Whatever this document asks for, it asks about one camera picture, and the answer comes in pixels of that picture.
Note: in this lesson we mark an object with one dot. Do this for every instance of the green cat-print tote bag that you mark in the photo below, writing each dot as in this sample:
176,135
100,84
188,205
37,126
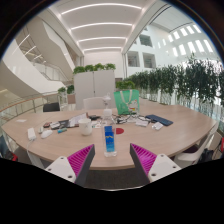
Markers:
126,101

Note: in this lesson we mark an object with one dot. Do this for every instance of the white computer mouse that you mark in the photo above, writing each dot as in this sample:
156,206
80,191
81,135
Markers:
46,133

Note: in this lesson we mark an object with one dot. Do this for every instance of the row of green plants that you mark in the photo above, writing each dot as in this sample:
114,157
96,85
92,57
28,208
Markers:
186,80

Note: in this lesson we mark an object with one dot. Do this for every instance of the clear blue-label water bottle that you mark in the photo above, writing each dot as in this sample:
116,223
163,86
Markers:
109,136

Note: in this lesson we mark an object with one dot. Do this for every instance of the white packet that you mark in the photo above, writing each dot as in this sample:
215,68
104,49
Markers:
142,123
157,125

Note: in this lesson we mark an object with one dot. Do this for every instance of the clear white-lid shaker bottle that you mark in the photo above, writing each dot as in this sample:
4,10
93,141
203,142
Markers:
106,100

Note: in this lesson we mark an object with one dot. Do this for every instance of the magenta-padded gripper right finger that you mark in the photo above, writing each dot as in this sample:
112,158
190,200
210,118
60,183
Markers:
161,166

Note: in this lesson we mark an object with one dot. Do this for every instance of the glass balustrade railing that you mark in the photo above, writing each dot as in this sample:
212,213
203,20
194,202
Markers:
23,106

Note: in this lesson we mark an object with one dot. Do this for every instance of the brown planter with plants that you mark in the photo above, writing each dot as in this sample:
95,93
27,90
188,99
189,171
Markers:
70,97

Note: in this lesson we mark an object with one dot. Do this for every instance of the small teal packet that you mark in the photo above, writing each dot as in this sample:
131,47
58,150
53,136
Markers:
62,130

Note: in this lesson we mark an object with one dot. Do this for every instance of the black notebook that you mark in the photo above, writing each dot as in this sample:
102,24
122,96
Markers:
63,122

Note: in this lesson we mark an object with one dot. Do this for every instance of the black chair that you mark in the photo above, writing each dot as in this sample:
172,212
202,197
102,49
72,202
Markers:
51,106

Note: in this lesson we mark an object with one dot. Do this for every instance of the black wallet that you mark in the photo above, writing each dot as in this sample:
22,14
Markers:
94,117

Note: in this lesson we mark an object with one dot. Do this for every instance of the wooden planter with plants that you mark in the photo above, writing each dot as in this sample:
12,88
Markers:
125,84

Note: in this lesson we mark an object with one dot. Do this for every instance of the white charger block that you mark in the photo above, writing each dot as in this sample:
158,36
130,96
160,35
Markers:
40,129

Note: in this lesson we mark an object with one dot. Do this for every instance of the white power strip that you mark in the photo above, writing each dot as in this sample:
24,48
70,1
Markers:
31,134

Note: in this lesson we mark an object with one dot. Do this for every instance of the flat round red coaster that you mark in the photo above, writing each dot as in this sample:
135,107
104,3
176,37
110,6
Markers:
120,131

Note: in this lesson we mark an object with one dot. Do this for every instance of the white cabinet with plants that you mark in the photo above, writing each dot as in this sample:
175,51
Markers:
95,83

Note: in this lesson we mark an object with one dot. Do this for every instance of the brown package with paper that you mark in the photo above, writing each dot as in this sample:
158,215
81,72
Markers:
76,120

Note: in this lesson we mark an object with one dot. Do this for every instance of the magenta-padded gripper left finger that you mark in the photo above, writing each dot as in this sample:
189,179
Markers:
62,166

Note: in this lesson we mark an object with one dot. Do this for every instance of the small white paper sheet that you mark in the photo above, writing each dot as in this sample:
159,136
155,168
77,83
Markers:
21,120

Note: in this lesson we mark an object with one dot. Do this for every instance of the ceiling light strips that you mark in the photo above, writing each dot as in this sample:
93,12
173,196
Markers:
100,26

